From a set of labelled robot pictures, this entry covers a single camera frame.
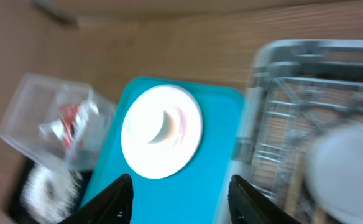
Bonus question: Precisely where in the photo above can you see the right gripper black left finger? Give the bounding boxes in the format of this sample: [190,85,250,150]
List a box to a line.
[59,174,134,224]

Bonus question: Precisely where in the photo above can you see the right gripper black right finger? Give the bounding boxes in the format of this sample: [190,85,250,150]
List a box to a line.
[228,175,300,224]

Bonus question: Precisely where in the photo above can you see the white round plate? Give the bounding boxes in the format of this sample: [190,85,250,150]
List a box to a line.
[121,85,203,179]

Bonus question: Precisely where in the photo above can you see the white bowl with rice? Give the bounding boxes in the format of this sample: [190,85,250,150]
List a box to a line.
[306,124,363,224]

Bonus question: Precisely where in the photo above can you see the red snack wrapper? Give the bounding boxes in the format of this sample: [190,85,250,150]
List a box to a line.
[60,103,79,152]

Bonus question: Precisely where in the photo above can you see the wooden chopstick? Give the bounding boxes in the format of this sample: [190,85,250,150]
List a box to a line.
[285,154,305,217]

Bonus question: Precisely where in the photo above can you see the cream cup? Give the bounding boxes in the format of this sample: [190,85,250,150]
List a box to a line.
[149,110,171,144]

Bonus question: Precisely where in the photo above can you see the clear plastic waste bin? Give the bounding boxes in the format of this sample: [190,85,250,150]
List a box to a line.
[0,73,116,171]

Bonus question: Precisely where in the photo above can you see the grey dishwasher rack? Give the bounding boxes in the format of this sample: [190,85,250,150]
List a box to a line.
[227,39,363,223]

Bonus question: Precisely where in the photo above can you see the teal serving tray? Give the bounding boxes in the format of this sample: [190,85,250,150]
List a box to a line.
[82,77,244,223]

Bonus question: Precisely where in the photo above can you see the spilled rice grains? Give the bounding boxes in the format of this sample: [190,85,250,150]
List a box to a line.
[21,164,83,224]

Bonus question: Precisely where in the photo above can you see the black plastic tray bin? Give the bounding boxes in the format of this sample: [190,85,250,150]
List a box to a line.
[4,159,92,223]

